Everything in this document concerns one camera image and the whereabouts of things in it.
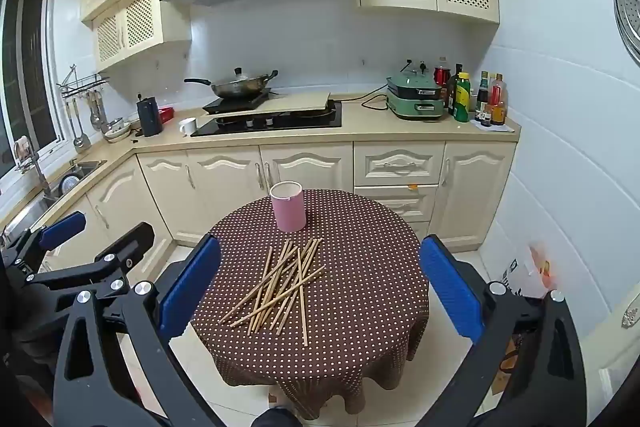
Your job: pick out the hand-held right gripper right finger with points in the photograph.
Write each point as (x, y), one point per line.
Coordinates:
(450, 287)

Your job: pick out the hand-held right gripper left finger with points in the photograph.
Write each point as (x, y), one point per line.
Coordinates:
(192, 287)

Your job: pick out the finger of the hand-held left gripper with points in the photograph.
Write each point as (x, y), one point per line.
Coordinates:
(127, 249)
(62, 226)

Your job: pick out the pile of wooden chopsticks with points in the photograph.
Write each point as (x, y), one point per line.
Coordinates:
(286, 269)

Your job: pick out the pink plastic cup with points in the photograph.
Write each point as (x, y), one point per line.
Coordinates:
(289, 212)

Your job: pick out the white round plate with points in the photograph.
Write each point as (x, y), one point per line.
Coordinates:
(70, 185)

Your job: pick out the metal faucet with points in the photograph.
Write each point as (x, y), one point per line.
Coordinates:
(42, 174)

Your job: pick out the steel kitchen sink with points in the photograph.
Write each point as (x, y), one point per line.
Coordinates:
(87, 169)

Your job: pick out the white plastic bag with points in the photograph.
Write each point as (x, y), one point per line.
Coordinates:
(530, 272)

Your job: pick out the hanging metal ladle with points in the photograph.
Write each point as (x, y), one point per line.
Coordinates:
(96, 114)
(80, 139)

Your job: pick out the brown polka-dot tablecloth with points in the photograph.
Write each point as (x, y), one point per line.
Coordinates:
(360, 267)

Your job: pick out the stack of bowls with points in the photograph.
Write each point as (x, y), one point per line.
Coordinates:
(117, 132)

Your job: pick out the black kettle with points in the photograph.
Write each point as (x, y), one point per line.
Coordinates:
(149, 117)

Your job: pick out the white mug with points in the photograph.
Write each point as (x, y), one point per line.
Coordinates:
(188, 127)

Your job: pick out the red container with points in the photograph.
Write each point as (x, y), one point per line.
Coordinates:
(166, 113)

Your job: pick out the person's dark trouser leg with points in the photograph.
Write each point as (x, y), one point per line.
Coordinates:
(275, 418)

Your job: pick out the white tray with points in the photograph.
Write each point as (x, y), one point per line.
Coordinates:
(505, 128)

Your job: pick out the white panel door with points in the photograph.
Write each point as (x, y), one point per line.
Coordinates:
(610, 347)

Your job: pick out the kitchen window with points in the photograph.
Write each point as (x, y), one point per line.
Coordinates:
(30, 57)

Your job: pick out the black induction cooker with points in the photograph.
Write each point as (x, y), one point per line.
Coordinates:
(227, 104)

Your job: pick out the black glass gas stove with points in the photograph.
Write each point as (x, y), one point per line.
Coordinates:
(280, 124)

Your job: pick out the green bottle with yellow label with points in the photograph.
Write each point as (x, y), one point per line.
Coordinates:
(462, 102)

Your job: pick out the orange sauce bottle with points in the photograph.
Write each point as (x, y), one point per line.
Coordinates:
(498, 104)

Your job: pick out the green electric cooker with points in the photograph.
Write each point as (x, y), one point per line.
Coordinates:
(415, 99)

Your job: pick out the dark glass bottle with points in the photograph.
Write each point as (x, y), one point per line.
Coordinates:
(454, 92)

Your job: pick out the dark sauce bottle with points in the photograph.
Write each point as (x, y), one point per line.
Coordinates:
(482, 94)

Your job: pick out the beige stove cover board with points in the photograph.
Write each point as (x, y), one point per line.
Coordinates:
(295, 103)

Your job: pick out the red can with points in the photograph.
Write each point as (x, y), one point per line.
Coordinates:
(441, 74)

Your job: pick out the round metal steamer tray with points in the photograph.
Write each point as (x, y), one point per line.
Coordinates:
(629, 17)

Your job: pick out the metal wall utensil rack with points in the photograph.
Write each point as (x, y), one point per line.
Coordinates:
(82, 82)

